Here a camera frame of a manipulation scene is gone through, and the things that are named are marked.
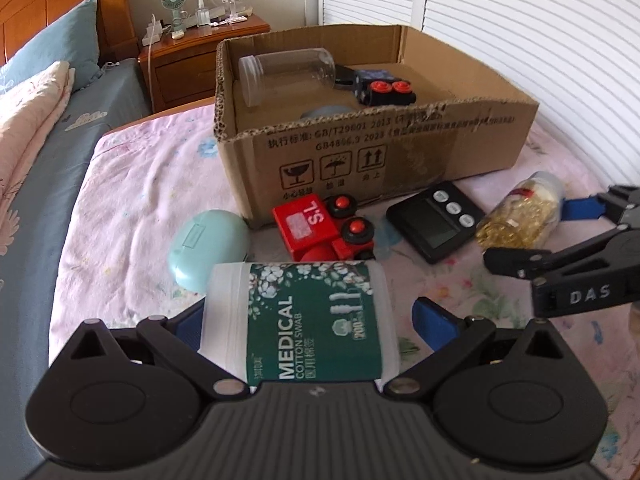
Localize yellow capsule bottle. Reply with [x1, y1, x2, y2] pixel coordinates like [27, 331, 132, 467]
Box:
[475, 171, 565, 249]

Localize mint green oval case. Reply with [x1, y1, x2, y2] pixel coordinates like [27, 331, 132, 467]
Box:
[167, 209, 250, 295]

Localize black digital timer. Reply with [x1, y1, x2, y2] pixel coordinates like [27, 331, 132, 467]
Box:
[386, 181, 485, 264]

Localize medical cotton swab container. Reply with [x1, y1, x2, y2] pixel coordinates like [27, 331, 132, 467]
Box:
[200, 260, 400, 388]

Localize red toy train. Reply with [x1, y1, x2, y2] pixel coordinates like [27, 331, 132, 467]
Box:
[272, 193, 375, 262]

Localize black toy car red wheels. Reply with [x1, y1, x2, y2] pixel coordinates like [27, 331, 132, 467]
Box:
[354, 70, 416, 107]

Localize clear plastic jar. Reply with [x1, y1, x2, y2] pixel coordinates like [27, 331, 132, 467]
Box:
[239, 48, 335, 107]

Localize floral pink table cloth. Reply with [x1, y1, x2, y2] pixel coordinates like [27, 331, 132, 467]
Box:
[48, 104, 640, 466]

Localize white louvered closet door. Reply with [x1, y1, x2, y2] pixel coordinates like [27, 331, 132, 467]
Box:
[319, 0, 639, 184]

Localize blue bed sheet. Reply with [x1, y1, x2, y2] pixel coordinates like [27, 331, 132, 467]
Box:
[1, 58, 151, 479]

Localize brown cardboard box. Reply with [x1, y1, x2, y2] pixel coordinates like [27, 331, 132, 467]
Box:
[214, 24, 538, 228]

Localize wooden nightstand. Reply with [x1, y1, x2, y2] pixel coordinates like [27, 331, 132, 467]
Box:
[138, 15, 271, 113]

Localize pink floral quilt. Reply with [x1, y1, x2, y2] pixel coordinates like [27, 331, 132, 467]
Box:
[1, 61, 75, 221]

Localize white power strip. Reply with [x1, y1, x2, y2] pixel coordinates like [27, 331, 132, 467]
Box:
[141, 15, 163, 47]

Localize blue pillow near nightstand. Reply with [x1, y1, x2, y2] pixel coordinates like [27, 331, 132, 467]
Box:
[1, 0, 102, 93]

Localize clear spray bottle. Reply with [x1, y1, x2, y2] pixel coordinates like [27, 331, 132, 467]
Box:
[195, 0, 210, 27]

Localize small green desk fan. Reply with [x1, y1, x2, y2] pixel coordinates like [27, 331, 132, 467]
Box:
[160, 0, 186, 40]

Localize wooden bed headboard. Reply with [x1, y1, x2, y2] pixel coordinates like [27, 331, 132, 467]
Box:
[0, 0, 139, 63]

